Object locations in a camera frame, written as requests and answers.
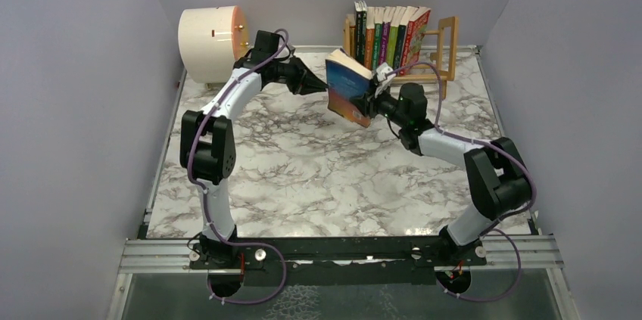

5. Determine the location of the dark cover treehouse book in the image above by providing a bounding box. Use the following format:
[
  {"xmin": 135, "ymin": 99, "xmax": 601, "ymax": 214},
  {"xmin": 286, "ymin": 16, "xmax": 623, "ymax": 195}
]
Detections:
[{"xmin": 326, "ymin": 48, "xmax": 372, "ymax": 128}]

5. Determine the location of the red treehouse book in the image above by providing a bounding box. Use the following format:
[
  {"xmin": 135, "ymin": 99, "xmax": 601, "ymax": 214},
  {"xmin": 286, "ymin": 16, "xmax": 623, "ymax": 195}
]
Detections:
[{"xmin": 399, "ymin": 6, "xmax": 432, "ymax": 75}]

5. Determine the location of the floral cover book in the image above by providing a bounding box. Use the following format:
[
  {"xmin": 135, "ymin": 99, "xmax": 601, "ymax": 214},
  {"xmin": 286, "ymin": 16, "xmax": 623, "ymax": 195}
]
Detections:
[{"xmin": 392, "ymin": 6, "xmax": 417, "ymax": 70}]

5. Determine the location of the purple treehouse book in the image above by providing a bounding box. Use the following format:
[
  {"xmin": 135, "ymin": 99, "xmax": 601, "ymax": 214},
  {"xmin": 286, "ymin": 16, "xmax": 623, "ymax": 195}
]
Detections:
[{"xmin": 379, "ymin": 6, "xmax": 394, "ymax": 64}]

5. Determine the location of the lime green treehouse book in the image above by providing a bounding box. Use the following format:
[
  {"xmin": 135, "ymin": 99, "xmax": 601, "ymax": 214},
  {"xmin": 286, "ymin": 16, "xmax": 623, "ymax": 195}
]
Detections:
[{"xmin": 385, "ymin": 6, "xmax": 406, "ymax": 67}]

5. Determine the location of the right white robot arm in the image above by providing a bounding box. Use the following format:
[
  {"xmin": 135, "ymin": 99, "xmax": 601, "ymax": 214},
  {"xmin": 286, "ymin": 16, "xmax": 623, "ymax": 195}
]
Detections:
[{"xmin": 349, "ymin": 83, "xmax": 536, "ymax": 259}]

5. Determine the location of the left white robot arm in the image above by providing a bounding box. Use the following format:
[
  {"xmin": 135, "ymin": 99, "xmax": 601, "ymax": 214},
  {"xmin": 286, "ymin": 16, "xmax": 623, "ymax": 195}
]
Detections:
[{"xmin": 179, "ymin": 29, "xmax": 328, "ymax": 262}]

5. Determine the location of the wooden book rack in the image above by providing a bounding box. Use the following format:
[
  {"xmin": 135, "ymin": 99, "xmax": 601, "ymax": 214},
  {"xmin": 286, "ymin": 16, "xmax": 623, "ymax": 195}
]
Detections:
[{"xmin": 342, "ymin": 13, "xmax": 459, "ymax": 82}]

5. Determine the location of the cream round drawer cabinet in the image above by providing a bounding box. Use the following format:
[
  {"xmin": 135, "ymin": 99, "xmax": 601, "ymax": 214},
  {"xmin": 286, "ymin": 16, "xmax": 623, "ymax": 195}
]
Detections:
[{"xmin": 177, "ymin": 5, "xmax": 250, "ymax": 85}]

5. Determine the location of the black book left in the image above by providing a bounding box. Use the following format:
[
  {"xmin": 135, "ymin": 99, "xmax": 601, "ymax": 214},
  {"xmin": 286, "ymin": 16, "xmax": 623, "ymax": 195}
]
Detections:
[{"xmin": 354, "ymin": 0, "xmax": 364, "ymax": 64}]

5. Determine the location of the black book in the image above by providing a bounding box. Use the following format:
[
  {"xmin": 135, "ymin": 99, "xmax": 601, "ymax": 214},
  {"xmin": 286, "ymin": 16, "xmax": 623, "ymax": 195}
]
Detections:
[
  {"xmin": 356, "ymin": 0, "xmax": 368, "ymax": 66},
  {"xmin": 354, "ymin": 0, "xmax": 364, "ymax": 64}
]

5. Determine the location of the black book right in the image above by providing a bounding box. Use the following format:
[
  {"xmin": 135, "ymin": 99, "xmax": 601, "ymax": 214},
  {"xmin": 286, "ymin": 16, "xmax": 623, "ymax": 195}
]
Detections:
[{"xmin": 356, "ymin": 0, "xmax": 368, "ymax": 66}]

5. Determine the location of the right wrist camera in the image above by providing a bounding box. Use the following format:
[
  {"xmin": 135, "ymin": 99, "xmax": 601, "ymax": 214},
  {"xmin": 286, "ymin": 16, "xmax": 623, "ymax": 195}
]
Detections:
[{"xmin": 373, "ymin": 63, "xmax": 397, "ymax": 98}]

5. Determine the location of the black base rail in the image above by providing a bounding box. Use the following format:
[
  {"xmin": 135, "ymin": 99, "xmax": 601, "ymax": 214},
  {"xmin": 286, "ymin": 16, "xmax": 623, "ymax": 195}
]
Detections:
[{"xmin": 189, "ymin": 236, "xmax": 487, "ymax": 287}]

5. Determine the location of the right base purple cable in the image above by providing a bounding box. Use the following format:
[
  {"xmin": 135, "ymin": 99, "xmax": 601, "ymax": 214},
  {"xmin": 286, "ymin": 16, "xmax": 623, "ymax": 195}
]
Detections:
[{"xmin": 435, "ymin": 229, "xmax": 524, "ymax": 305}]

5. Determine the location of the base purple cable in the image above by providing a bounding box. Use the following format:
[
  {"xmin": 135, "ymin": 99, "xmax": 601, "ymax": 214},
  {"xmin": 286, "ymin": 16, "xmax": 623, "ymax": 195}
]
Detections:
[
  {"xmin": 206, "ymin": 252, "xmax": 288, "ymax": 307},
  {"xmin": 435, "ymin": 229, "xmax": 524, "ymax": 305}
]

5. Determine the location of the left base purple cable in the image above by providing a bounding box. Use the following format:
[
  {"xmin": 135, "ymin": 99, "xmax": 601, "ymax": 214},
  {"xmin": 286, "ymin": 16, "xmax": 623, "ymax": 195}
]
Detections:
[{"xmin": 206, "ymin": 252, "xmax": 288, "ymax": 307}]

